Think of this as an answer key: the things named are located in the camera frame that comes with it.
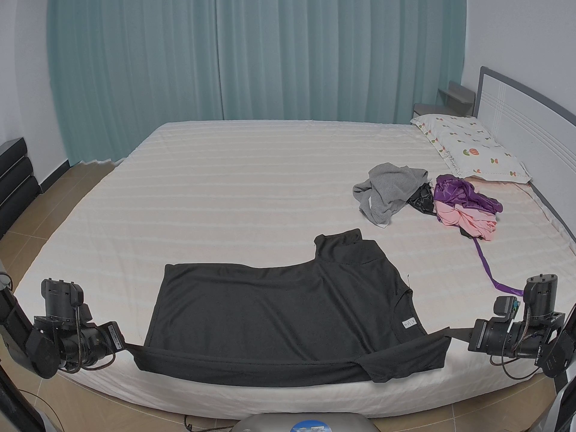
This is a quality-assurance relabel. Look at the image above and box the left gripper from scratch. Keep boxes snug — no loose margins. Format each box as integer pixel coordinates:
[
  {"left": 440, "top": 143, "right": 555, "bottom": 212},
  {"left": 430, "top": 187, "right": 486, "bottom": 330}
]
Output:
[{"left": 83, "top": 321, "right": 128, "bottom": 364}]

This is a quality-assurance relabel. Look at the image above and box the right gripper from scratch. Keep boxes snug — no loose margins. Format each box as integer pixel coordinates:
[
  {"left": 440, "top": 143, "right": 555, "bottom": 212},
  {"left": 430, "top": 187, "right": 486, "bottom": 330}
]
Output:
[{"left": 468, "top": 320, "right": 514, "bottom": 356}]

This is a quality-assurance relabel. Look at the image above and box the black T-shirt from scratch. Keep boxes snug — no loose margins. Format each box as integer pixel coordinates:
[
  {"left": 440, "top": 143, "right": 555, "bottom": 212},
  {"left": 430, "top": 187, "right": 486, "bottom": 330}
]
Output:
[{"left": 128, "top": 229, "right": 452, "bottom": 385}]

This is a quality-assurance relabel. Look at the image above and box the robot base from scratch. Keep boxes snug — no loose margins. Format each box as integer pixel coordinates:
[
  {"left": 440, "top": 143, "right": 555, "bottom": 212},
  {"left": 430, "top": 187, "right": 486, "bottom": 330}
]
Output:
[{"left": 229, "top": 412, "right": 376, "bottom": 432}]

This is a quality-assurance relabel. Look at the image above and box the bed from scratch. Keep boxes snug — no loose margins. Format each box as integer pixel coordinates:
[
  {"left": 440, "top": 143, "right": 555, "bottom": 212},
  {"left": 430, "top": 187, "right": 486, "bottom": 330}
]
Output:
[{"left": 27, "top": 66, "right": 576, "bottom": 419}]

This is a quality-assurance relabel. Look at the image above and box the pink garment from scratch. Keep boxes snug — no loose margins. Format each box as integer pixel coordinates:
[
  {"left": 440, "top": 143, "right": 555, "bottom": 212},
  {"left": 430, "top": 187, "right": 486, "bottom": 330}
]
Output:
[{"left": 434, "top": 201, "right": 498, "bottom": 242}]

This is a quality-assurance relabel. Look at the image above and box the purple garment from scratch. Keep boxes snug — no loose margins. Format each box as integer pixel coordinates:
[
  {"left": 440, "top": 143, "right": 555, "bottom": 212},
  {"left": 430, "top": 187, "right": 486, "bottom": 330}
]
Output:
[{"left": 433, "top": 174, "right": 525, "bottom": 297}]

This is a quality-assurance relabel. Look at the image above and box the black patterned garment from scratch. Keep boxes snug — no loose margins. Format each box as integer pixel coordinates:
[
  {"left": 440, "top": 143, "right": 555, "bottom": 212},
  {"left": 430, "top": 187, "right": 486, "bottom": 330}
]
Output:
[{"left": 407, "top": 183, "right": 437, "bottom": 217}]

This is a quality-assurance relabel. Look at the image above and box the grey garment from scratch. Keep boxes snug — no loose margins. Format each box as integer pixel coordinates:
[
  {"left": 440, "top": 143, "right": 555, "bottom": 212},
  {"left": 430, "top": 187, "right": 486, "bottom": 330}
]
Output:
[{"left": 352, "top": 162, "right": 429, "bottom": 229}]

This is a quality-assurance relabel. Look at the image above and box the black chest of drawers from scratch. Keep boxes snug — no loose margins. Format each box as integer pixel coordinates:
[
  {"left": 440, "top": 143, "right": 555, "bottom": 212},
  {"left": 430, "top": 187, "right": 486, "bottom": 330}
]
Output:
[{"left": 0, "top": 137, "right": 40, "bottom": 239}]

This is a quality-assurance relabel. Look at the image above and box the white printed pillow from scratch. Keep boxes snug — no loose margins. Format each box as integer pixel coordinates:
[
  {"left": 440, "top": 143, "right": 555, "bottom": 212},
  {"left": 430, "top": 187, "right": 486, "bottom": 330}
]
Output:
[{"left": 410, "top": 113, "right": 533, "bottom": 184}]

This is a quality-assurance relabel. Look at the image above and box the grey bedside table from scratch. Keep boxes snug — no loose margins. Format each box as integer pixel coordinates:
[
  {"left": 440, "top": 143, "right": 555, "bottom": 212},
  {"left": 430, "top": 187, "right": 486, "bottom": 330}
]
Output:
[{"left": 413, "top": 80, "right": 477, "bottom": 118}]

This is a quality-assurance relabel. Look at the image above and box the blue-green curtain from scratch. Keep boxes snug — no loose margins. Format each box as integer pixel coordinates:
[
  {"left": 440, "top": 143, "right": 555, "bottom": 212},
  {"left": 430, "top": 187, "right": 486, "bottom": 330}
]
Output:
[
  {"left": 47, "top": 0, "right": 226, "bottom": 166},
  {"left": 216, "top": 0, "right": 466, "bottom": 125}
]

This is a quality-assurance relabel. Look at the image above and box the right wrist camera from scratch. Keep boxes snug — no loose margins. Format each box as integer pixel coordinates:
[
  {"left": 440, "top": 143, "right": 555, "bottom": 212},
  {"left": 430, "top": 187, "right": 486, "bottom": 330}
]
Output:
[{"left": 493, "top": 295, "right": 520, "bottom": 322}]

